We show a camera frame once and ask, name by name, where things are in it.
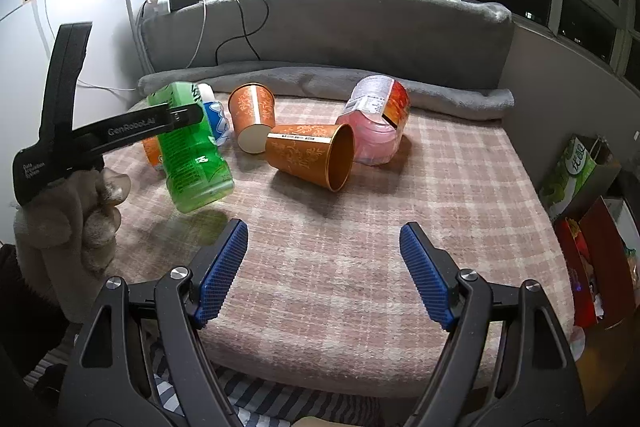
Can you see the red paper bag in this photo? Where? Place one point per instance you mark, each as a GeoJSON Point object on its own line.
{"type": "Point", "coordinates": [607, 247]}

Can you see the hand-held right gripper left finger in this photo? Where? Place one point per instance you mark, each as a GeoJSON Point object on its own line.
{"type": "Point", "coordinates": [222, 267]}

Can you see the grey rolled blanket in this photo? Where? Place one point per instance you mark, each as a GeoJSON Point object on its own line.
{"type": "Point", "coordinates": [450, 97]}

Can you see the green paper bag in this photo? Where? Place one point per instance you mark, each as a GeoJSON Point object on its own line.
{"type": "Point", "coordinates": [570, 172]}

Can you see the person's left hand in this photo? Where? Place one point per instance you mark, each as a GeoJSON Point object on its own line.
{"type": "Point", "coordinates": [75, 227]}

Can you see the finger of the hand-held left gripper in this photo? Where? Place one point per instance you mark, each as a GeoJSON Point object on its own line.
{"type": "Point", "coordinates": [182, 116]}

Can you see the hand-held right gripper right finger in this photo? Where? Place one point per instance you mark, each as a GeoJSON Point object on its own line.
{"type": "Point", "coordinates": [425, 272]}

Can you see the green plastic bottle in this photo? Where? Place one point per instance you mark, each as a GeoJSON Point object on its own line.
{"type": "Point", "coordinates": [195, 167]}

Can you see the blue white bottle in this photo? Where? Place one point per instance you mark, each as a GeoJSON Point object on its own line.
{"type": "Point", "coordinates": [216, 114]}

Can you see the grey backrest cushion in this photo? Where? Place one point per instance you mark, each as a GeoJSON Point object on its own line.
{"type": "Point", "coordinates": [350, 32]}

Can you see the orange patterned paper cup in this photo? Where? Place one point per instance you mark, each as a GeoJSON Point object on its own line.
{"type": "Point", "coordinates": [151, 154]}
{"type": "Point", "coordinates": [300, 152]}
{"type": "Point", "coordinates": [252, 112]}

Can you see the striped cloth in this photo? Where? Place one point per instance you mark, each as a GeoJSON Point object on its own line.
{"type": "Point", "coordinates": [260, 397]}

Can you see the pink cup with orange label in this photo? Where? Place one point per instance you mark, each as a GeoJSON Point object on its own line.
{"type": "Point", "coordinates": [372, 142]}

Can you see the pink plaid blanket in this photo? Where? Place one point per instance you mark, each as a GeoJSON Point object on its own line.
{"type": "Point", "coordinates": [350, 257]}

